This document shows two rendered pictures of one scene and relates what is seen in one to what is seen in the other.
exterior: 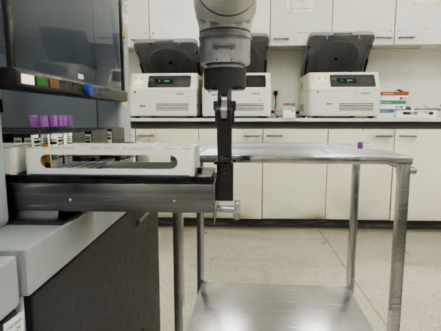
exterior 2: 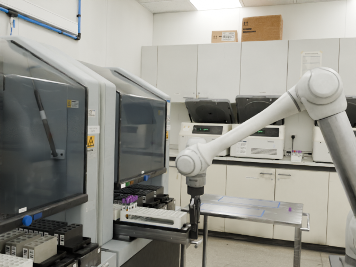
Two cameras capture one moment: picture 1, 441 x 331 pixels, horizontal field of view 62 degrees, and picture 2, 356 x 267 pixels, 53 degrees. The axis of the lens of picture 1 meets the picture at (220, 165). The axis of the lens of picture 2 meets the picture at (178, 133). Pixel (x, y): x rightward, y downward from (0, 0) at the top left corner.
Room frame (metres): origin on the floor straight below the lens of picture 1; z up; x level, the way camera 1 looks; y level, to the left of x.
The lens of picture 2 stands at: (-0.85, -0.35, 1.29)
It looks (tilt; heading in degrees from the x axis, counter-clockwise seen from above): 2 degrees down; 16
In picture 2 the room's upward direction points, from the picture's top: 2 degrees clockwise
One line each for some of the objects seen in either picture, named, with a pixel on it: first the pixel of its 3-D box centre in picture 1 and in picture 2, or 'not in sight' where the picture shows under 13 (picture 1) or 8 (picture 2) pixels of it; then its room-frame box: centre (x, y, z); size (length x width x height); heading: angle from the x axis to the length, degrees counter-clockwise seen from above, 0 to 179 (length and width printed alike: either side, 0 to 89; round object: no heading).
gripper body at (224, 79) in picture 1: (224, 94); (195, 195); (0.67, -0.01, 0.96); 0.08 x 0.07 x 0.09; 177
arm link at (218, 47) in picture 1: (224, 52); (195, 179); (0.67, -0.01, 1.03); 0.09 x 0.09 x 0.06
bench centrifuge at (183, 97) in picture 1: (169, 80); (208, 126); (3.29, 0.44, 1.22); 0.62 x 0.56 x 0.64; 175
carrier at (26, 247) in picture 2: not in sight; (37, 249); (0.13, 0.40, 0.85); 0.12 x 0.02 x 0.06; 177
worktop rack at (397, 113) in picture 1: (415, 113); not in sight; (3.03, -1.57, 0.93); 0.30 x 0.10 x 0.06; 79
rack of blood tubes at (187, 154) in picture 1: (117, 161); (152, 217); (0.68, 0.19, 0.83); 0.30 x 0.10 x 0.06; 87
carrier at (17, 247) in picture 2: not in sight; (26, 247); (0.14, 0.44, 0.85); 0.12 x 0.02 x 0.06; 177
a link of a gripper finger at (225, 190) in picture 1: (224, 181); (194, 231); (0.67, -0.01, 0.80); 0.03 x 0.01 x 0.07; 87
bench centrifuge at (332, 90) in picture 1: (336, 77); (341, 128); (3.23, -0.99, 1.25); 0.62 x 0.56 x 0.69; 177
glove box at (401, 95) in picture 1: (392, 94); not in sight; (3.35, -1.54, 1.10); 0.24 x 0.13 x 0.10; 86
